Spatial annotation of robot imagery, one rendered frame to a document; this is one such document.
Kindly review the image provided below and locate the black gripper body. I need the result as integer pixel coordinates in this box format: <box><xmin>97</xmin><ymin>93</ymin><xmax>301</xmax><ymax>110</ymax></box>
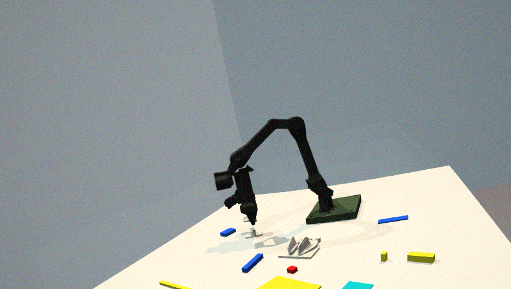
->
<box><xmin>237</xmin><ymin>183</ymin><xmax>258</xmax><ymax>214</ymax></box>

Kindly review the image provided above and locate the small red block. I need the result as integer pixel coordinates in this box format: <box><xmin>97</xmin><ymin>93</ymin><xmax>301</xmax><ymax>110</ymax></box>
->
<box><xmin>286</xmin><ymin>266</ymin><xmax>298</xmax><ymax>274</ymax></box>

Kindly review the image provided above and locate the teal rectangular plate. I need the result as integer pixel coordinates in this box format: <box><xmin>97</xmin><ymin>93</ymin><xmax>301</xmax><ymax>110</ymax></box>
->
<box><xmin>342</xmin><ymin>281</ymin><xmax>374</xmax><ymax>289</ymax></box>

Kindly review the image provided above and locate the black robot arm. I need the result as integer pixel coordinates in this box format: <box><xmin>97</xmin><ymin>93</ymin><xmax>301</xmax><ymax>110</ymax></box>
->
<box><xmin>213</xmin><ymin>117</ymin><xmax>335</xmax><ymax>213</ymax></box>

